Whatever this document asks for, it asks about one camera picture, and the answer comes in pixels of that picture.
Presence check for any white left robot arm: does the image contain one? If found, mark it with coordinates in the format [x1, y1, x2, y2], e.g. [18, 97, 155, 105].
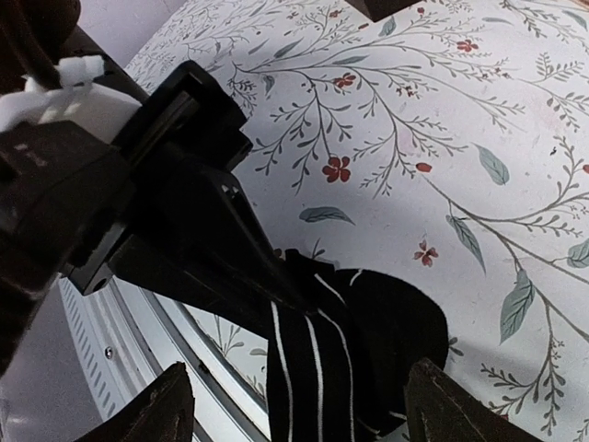
[1, 1, 316, 367]

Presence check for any black compartment storage box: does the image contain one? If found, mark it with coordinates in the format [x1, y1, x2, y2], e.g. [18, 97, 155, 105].
[346, 0, 420, 22]

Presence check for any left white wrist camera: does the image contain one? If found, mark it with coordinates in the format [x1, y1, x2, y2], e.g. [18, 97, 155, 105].
[1, 55, 141, 144]

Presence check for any aluminium front rail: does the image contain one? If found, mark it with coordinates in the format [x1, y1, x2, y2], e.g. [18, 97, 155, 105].
[59, 278, 271, 441]

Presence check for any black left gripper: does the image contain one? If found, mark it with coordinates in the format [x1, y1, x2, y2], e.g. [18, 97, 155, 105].
[1, 61, 251, 367]

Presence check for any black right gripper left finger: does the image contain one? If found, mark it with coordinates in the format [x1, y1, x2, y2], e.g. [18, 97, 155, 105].
[78, 362, 194, 442]

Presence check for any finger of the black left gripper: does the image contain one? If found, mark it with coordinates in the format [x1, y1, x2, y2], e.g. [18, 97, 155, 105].
[110, 156, 318, 337]

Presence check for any floral white table mat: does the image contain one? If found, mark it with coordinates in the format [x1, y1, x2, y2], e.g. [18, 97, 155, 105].
[128, 1, 588, 441]

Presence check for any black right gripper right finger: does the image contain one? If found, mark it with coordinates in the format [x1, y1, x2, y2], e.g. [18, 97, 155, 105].
[404, 358, 537, 442]

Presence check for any black white striped sock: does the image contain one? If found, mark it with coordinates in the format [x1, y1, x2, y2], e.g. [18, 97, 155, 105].
[266, 250, 449, 441]

